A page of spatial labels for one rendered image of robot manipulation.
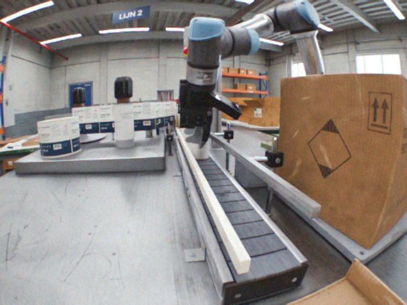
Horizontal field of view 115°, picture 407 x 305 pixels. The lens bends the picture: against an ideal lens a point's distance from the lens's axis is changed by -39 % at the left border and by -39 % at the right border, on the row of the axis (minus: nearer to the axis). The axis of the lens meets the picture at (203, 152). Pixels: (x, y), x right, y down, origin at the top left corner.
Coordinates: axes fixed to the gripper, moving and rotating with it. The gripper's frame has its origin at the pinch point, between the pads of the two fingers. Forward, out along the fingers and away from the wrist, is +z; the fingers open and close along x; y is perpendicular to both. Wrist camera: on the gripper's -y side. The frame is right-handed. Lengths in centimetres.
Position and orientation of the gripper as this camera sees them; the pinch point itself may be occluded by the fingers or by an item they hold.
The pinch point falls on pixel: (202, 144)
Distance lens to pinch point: 61.7
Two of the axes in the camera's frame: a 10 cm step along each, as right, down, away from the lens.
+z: -0.9, 7.3, 6.8
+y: -9.8, 0.4, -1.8
